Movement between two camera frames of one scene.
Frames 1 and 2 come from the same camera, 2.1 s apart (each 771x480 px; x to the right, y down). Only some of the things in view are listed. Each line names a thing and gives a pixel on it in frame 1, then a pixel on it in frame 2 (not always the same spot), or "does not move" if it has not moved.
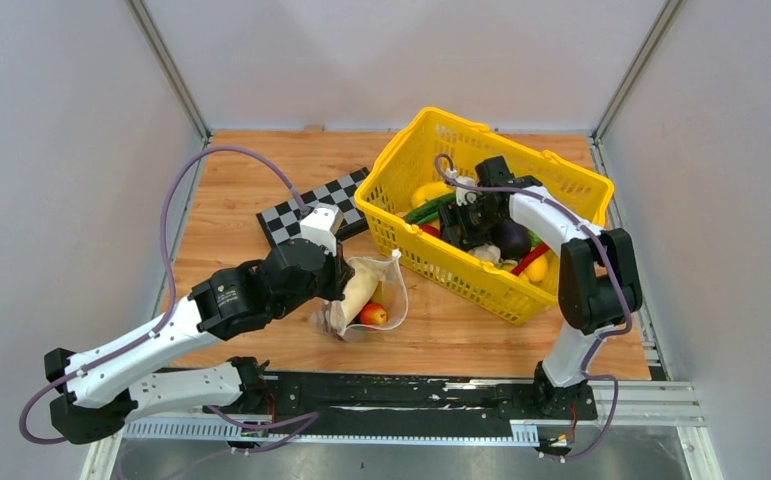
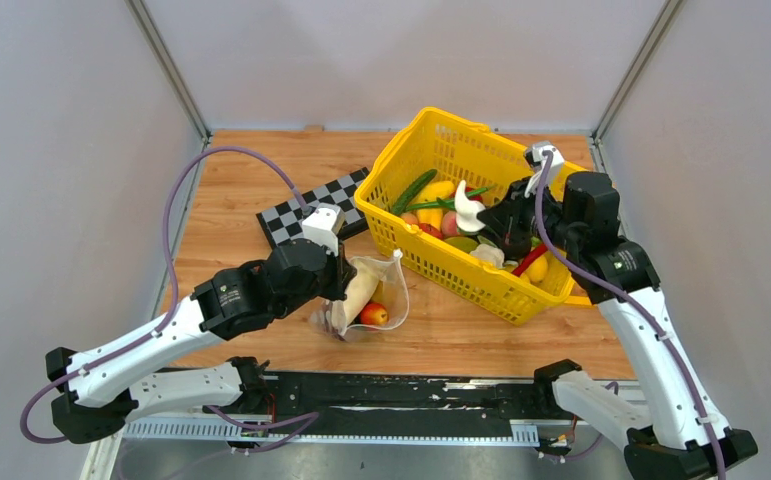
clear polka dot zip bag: [376, 299] does not move
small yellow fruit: [378, 295] does not move
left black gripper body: [328, 286] does not move
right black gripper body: [474, 220] -> [519, 222]
